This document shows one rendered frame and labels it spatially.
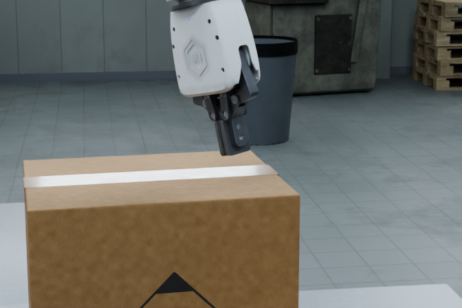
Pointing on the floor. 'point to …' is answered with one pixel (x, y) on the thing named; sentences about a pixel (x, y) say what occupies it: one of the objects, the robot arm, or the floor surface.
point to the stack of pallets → (438, 42)
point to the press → (325, 23)
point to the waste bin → (272, 91)
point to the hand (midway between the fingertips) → (232, 135)
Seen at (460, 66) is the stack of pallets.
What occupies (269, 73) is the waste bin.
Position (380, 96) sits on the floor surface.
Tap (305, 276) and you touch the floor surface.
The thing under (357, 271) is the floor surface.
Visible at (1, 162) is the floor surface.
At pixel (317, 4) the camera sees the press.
